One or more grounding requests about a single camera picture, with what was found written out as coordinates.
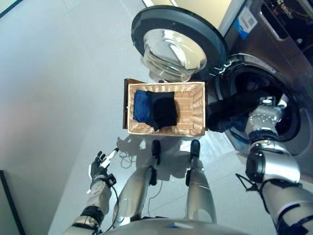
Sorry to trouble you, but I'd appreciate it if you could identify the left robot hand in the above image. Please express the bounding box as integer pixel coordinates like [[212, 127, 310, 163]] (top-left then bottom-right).
[[89, 147, 120, 182]]

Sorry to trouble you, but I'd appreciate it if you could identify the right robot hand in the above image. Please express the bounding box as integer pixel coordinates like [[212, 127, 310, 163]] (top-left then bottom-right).
[[258, 96, 278, 107]]

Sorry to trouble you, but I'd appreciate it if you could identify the black garment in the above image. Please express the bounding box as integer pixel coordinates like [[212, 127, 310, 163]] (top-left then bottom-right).
[[206, 92, 264, 133]]

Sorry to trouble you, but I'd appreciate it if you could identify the blue garment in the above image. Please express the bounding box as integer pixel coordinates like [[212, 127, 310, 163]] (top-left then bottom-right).
[[133, 90, 150, 122]]

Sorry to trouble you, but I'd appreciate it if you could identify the grey front-load washing machine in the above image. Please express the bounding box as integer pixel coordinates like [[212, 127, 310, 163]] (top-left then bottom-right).
[[207, 0, 313, 157]]

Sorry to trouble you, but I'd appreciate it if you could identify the silver left robot leg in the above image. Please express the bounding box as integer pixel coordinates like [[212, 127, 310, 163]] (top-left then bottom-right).
[[113, 140, 162, 224]]

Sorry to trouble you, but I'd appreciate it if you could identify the rectangular wicker laundry basket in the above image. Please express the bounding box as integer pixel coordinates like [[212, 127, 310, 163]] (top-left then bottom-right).
[[127, 82, 205, 137]]

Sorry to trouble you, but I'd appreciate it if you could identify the blue white energy label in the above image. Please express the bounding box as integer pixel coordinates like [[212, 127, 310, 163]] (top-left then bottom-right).
[[232, 6, 259, 40]]

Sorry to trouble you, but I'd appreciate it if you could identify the charcoal folded garment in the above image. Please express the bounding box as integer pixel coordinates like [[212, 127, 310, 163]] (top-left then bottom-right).
[[144, 91, 178, 132]]

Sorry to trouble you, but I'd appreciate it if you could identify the grey robot torso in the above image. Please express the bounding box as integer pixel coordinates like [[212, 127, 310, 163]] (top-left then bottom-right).
[[102, 217, 250, 235]]

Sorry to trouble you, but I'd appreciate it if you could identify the round glass washer door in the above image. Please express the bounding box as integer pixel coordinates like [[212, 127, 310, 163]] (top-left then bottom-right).
[[131, 6, 228, 83]]

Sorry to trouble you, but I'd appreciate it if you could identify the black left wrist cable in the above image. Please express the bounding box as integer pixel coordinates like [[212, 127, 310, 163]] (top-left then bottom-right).
[[107, 180, 121, 227]]

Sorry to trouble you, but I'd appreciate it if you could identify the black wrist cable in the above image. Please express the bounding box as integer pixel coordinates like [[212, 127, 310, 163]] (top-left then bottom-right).
[[107, 180, 121, 227], [235, 172, 271, 214]]

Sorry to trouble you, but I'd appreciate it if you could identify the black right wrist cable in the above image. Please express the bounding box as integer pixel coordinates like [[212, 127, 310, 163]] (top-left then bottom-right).
[[235, 172, 271, 214]]

